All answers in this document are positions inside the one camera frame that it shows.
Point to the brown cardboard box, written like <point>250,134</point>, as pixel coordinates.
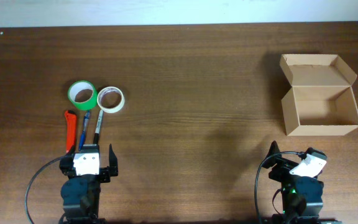
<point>321,100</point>

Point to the green tape roll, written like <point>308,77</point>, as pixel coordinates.
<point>82,95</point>

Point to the black permanent marker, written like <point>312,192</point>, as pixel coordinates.
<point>98,127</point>

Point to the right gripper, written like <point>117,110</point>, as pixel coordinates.
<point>283,166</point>

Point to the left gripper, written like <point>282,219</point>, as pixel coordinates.
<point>109,170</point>

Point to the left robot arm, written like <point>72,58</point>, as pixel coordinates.
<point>81,192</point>

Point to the blue ballpoint pen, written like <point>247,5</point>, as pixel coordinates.
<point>83,133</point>

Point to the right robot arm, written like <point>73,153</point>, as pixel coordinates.
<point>300,188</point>

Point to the white masking tape roll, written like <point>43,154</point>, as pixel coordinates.
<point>111,99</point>

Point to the red utility knife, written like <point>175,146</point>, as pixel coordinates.
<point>71,120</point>

